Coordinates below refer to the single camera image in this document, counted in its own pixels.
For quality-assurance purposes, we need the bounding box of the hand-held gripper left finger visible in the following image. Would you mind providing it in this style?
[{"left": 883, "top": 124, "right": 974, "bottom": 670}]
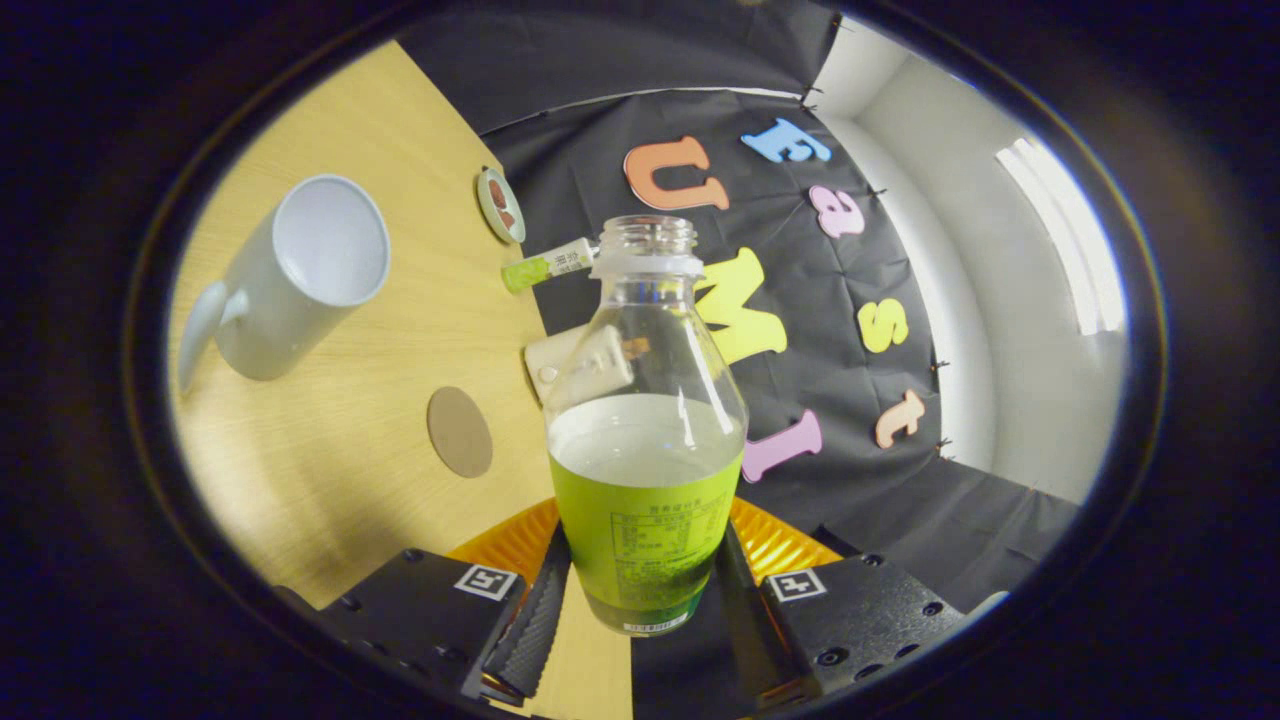
[{"left": 320, "top": 497, "right": 573, "bottom": 706}]

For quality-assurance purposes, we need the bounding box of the white toaster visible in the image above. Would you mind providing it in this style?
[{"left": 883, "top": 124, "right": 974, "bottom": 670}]
[{"left": 524, "top": 325, "right": 636, "bottom": 406}]

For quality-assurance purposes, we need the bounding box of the round brown coaster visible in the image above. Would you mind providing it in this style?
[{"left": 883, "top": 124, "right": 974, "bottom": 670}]
[{"left": 427, "top": 386, "right": 494, "bottom": 479}]

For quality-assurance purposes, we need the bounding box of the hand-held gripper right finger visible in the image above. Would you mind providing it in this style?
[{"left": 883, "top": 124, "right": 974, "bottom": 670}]
[{"left": 705, "top": 497, "right": 966, "bottom": 711}]

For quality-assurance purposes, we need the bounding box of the wooden table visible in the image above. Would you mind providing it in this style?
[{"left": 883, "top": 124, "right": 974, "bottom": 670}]
[{"left": 168, "top": 40, "right": 636, "bottom": 720}]

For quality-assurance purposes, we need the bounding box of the pale green plate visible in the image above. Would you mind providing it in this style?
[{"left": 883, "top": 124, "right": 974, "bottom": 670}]
[{"left": 476, "top": 166, "right": 527, "bottom": 245}]

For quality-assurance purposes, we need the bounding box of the clear juice bottle green label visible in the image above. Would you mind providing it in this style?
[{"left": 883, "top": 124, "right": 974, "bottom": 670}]
[{"left": 543, "top": 215, "right": 749, "bottom": 638}]

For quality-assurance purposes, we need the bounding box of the white cup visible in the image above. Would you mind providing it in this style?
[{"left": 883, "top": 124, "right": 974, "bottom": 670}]
[{"left": 178, "top": 175, "right": 392, "bottom": 393}]

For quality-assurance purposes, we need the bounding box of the ceiling light panel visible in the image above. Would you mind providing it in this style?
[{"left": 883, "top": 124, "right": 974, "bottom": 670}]
[{"left": 995, "top": 138, "right": 1128, "bottom": 337}]

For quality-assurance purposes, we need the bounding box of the slim white green drink bottle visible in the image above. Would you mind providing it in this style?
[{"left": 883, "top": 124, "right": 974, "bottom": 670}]
[{"left": 501, "top": 237, "right": 601, "bottom": 295}]

